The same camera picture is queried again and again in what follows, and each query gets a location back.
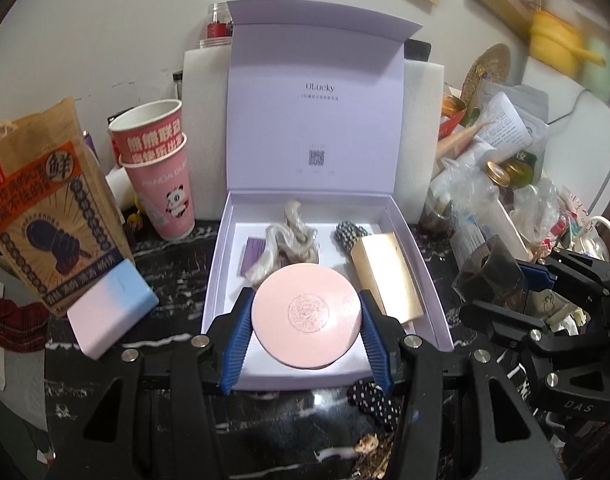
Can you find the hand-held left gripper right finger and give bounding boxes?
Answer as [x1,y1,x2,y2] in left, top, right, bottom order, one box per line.
[359,290,566,480]

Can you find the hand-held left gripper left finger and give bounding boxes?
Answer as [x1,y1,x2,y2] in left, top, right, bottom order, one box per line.
[47,287,258,480]

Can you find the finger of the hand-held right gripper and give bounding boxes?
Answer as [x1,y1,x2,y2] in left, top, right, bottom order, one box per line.
[516,249,610,302]
[459,299,554,354]

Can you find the gold box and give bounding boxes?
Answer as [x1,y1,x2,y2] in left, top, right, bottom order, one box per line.
[350,232,426,324]

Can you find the pink round compact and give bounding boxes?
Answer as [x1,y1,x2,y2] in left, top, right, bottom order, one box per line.
[251,265,364,371]

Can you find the small purple card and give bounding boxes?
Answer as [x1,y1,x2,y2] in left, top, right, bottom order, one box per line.
[240,237,286,279]

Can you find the black white checkered scrunchie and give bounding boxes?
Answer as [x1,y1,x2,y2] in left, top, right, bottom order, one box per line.
[333,221,370,254]

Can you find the beige scrunchie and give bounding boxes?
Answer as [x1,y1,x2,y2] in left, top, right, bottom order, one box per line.
[245,201,320,281]

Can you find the lilac gift box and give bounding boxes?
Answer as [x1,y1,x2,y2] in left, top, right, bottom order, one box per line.
[201,0,454,393]

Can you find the white mug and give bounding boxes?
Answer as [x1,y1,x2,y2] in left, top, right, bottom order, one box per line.
[577,215,610,262]

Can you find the black polka dot scrunchie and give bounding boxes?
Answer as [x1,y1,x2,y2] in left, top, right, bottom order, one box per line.
[346,380,404,431]

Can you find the clear plastic bag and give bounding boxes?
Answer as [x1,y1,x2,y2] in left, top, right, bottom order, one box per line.
[510,180,566,247]

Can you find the white blue packet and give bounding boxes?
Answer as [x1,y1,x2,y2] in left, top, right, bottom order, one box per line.
[452,220,488,262]

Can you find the green jar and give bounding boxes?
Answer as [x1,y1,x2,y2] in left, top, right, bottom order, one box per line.
[504,157,536,189]

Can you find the brown speckled hair accessory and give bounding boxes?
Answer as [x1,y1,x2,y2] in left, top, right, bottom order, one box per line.
[354,434,392,480]

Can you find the gold lid glass jar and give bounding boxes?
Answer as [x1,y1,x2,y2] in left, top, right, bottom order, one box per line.
[485,161,510,189]

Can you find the glass jar brown contents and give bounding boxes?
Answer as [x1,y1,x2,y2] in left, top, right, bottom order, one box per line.
[419,195,454,234]

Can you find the pink blue power bank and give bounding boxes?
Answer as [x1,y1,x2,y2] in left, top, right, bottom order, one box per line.
[66,258,160,360]

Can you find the printed paper leaflet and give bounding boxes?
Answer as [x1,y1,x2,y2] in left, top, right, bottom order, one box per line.
[477,92,534,149]

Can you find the pink panda paper cup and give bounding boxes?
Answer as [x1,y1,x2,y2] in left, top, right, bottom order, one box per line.
[119,132,198,241]

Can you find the red packet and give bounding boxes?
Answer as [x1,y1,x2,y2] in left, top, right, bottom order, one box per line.
[437,110,466,142]

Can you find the white foam block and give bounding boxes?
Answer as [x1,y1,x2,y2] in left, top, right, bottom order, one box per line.
[182,47,448,222]

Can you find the round woven straw mat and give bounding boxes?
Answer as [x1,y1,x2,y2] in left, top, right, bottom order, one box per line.
[460,42,512,99]

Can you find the red paper cup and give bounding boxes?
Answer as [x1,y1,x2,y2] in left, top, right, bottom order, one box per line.
[108,99,188,167]

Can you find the red plaid cloth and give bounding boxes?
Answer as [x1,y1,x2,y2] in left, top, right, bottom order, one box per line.
[0,280,52,357]

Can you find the printed brown paper bag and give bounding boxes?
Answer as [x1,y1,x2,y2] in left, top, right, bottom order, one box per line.
[0,97,134,317]

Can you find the yellow pot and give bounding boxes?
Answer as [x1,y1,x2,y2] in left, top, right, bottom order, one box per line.
[527,7,608,69]

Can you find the black container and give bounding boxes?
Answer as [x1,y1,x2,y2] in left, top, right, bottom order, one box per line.
[406,37,432,64]

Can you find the clear jar red contents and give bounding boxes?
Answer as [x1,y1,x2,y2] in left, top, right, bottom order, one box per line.
[200,2,234,50]

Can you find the thin dark cable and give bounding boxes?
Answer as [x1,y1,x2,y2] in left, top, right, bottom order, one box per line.
[547,87,610,125]

